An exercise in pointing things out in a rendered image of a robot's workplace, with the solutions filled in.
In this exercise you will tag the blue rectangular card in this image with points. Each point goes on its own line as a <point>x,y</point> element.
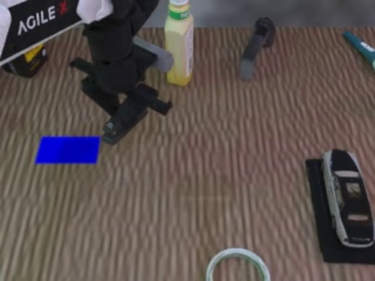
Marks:
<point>68,150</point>

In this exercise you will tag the grey rectangular block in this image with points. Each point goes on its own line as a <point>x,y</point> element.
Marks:
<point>159,57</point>

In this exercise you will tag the yellow plastic bottle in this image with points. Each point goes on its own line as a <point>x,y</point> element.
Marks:
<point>179,47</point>

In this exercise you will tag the black and yellow box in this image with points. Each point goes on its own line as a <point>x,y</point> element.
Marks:
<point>29,63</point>

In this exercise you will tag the white tape roll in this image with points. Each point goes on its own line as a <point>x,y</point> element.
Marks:
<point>237,263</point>

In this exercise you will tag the teal marker pen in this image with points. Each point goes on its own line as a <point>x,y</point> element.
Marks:
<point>361,48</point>

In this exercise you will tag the black and white toy car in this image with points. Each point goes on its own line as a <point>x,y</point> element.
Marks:
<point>347,199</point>

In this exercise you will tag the black rectangular base plate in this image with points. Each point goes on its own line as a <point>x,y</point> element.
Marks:
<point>319,210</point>

